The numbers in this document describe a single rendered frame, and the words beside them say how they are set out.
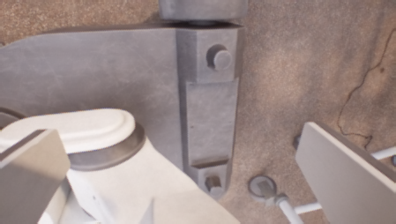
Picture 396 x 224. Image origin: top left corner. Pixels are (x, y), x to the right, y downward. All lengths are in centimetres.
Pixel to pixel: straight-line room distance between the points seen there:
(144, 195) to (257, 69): 56
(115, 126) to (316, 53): 71
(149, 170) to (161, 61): 23
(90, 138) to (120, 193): 10
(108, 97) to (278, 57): 55
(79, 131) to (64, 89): 16
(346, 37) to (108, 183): 86
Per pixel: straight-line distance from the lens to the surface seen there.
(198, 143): 54
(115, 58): 46
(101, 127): 35
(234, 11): 45
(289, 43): 77
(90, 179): 34
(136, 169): 33
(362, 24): 96
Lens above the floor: 61
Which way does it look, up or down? 59 degrees down
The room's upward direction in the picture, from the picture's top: 153 degrees clockwise
